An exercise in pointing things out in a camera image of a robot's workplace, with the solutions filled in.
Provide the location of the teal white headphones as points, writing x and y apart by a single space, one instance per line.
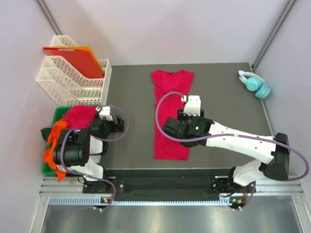
255 83

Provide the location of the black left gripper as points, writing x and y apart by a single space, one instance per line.
116 127

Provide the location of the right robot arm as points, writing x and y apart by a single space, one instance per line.
270 155

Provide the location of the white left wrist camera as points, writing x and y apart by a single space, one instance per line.
104 113

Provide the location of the green plastic bin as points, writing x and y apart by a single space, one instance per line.
59 114

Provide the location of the red t-shirt in bin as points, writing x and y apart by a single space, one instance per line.
80 116

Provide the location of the red t-shirt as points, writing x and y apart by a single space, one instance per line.
80 116
166 82

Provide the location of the dark green cloth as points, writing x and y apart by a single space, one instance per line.
45 132

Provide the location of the orange t-shirt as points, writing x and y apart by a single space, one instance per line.
51 143

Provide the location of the white perforated file rack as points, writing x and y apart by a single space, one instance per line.
68 87

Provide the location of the red orange folder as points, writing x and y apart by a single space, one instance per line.
82 58

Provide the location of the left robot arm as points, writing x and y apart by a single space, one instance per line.
75 150

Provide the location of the slotted cable duct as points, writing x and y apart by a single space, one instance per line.
103 201

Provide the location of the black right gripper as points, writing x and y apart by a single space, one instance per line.
182 116

